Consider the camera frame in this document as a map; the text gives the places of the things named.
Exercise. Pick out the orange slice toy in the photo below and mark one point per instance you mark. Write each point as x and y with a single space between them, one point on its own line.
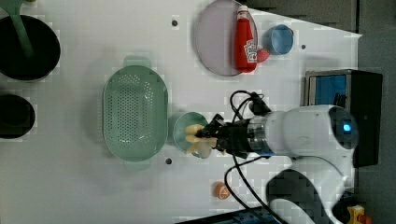
221 191

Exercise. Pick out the blue bowl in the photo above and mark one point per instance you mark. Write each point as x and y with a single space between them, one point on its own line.
278 40

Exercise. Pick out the black toaster oven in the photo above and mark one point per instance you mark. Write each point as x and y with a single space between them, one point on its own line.
358 92

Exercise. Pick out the black pot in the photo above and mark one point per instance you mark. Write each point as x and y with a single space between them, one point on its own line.
32 59

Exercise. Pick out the peeled banana toy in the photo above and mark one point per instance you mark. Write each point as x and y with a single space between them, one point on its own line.
201 146

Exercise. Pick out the small black cup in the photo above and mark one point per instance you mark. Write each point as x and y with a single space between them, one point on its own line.
17 116

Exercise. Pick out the green perforated colander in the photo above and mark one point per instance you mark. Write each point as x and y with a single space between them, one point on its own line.
135 113

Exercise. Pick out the pink round plate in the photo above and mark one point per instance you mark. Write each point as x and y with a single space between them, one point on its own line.
214 36

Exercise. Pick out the red ketchup bottle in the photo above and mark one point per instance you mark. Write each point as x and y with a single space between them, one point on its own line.
245 48

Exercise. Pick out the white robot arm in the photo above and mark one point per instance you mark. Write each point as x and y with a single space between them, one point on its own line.
320 141

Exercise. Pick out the green spatula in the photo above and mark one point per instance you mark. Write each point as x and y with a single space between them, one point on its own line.
13 9

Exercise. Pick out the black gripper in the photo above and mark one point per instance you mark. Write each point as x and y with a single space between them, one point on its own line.
231 138

